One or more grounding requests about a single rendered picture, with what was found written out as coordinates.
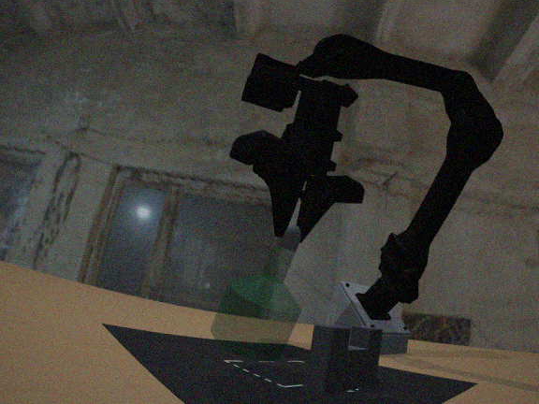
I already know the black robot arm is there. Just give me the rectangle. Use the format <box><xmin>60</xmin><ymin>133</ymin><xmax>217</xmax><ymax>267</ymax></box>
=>
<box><xmin>241</xmin><ymin>34</ymin><xmax>503</xmax><ymax>321</ymax></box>

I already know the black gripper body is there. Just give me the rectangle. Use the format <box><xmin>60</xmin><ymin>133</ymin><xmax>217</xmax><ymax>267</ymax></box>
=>
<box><xmin>229</xmin><ymin>111</ymin><xmax>365</xmax><ymax>204</ymax></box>

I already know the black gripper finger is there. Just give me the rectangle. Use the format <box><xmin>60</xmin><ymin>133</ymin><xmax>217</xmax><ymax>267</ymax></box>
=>
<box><xmin>257</xmin><ymin>170</ymin><xmax>306</xmax><ymax>238</ymax></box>
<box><xmin>297</xmin><ymin>190</ymin><xmax>342</xmax><ymax>243</ymax></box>

